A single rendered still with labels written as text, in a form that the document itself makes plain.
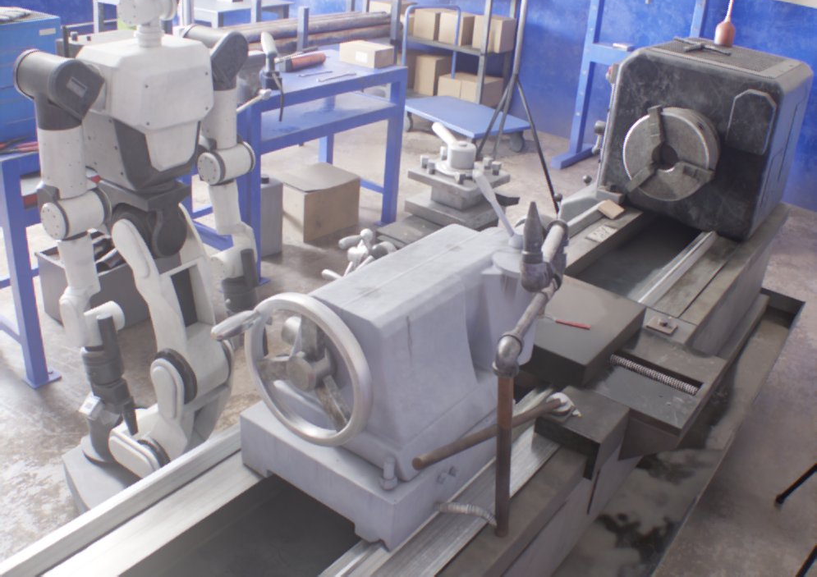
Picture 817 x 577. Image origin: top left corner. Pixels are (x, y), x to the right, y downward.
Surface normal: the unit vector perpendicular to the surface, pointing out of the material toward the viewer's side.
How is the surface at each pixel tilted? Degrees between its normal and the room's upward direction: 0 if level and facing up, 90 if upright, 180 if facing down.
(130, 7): 90
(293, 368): 90
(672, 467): 0
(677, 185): 90
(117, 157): 101
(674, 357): 0
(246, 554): 9
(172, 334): 90
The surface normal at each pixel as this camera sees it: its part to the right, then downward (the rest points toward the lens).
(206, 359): 0.81, -0.09
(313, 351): -0.60, 0.44
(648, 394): 0.09, -0.90
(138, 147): 0.22, 0.55
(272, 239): 0.66, 0.37
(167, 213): 0.84, 0.30
